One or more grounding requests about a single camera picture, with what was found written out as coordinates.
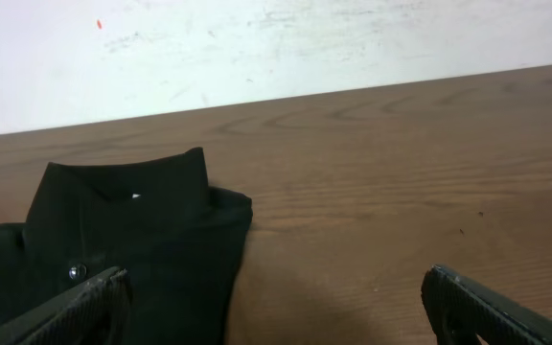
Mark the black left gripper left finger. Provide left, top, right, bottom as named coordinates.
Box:
left=0, top=266, right=131, bottom=345

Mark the folded black polo shirt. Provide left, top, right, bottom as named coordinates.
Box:
left=0, top=148, right=253, bottom=344

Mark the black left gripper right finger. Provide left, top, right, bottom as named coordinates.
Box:
left=421, top=264, right=552, bottom=345

